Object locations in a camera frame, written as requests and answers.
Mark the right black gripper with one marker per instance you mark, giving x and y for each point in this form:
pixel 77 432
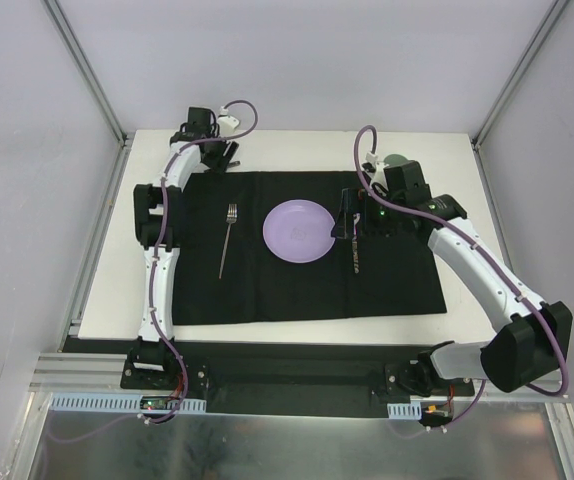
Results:
pixel 355 215

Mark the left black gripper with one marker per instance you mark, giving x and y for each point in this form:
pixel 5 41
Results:
pixel 222 156

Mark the metal spoon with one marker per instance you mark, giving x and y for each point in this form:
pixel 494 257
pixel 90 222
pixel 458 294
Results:
pixel 354 242

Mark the green cup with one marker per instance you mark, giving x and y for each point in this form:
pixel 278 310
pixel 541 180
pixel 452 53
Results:
pixel 394 160

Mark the metal fork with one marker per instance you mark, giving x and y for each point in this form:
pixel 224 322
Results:
pixel 231 219

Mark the purple plate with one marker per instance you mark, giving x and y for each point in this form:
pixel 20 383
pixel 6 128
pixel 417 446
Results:
pixel 298 231

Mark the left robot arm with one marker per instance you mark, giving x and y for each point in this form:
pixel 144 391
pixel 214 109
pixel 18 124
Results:
pixel 160 227

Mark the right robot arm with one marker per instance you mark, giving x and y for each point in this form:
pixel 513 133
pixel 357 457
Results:
pixel 531 335

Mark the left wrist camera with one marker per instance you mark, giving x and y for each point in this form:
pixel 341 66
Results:
pixel 227 124

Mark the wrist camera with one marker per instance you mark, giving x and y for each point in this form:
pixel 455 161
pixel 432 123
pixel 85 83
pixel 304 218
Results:
pixel 227 124
pixel 372 164

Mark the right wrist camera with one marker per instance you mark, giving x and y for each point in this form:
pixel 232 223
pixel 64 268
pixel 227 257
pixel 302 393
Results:
pixel 372 164

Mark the left aluminium frame post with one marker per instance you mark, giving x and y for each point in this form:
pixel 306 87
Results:
pixel 63 27

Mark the aluminium frame post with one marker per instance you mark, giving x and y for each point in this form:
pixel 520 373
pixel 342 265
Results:
pixel 63 27
pixel 537 41

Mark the right white cable duct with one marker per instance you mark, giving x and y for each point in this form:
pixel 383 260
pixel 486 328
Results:
pixel 411 411

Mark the white cable duct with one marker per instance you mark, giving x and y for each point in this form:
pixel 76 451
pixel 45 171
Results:
pixel 124 403
pixel 411 411

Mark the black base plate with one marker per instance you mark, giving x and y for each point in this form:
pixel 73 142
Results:
pixel 286 379

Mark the aluminium rail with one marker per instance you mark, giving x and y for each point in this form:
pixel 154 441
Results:
pixel 77 371

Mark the right aluminium frame post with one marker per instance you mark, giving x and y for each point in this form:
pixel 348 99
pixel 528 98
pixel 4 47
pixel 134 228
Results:
pixel 537 41

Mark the left white cable duct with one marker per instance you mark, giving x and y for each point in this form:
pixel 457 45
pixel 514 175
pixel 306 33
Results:
pixel 124 403

